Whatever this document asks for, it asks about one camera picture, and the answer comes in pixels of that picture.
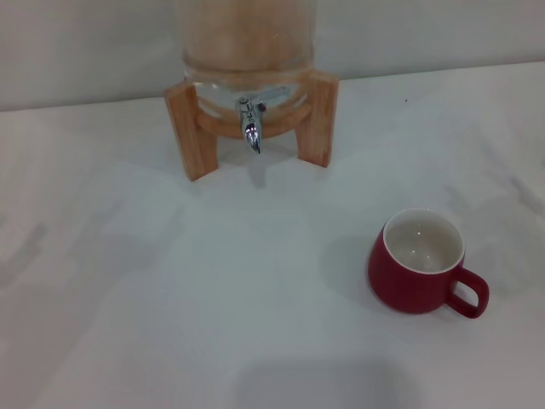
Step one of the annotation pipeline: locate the red cup white inside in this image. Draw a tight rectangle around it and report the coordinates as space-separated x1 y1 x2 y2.
367 207 491 320

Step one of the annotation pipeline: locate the wooden dispenser stand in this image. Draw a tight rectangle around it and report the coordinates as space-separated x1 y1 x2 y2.
163 69 341 183

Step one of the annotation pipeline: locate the glass water dispenser jar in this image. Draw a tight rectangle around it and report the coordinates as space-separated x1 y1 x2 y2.
176 0 318 130

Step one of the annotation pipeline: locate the chrome faucet with lever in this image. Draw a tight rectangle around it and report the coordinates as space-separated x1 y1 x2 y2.
236 96 269 156

